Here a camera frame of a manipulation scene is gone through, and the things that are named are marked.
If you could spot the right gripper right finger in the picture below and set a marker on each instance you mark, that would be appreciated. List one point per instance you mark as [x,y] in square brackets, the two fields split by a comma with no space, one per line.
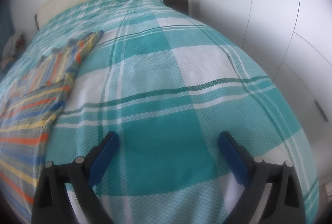
[285,203]

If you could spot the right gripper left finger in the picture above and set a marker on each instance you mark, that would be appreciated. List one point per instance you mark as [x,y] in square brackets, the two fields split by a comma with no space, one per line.
[51,201]

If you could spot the striped knit sweater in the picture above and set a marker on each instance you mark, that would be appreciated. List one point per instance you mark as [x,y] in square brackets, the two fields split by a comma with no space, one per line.
[29,109]

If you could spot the pile of clothes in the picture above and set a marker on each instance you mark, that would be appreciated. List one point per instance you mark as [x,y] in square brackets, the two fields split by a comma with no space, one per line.
[13,50]

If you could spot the teal plaid bed cover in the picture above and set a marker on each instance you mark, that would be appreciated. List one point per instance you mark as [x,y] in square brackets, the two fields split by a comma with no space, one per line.
[168,85]

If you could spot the white wardrobe doors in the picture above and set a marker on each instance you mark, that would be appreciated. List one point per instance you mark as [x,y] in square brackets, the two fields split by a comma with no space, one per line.
[291,41]

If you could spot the dark wooden nightstand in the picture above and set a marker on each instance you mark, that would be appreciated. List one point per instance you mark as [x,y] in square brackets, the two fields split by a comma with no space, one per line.
[180,6]

